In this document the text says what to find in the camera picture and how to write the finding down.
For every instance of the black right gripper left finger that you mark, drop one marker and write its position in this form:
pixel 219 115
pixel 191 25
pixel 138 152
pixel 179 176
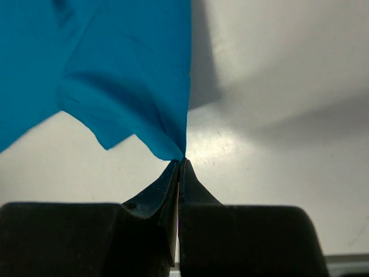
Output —
pixel 158 203

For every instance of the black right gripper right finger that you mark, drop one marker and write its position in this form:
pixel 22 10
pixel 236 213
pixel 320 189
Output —
pixel 191 190

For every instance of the blue t shirt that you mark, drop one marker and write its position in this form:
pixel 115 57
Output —
pixel 121 68

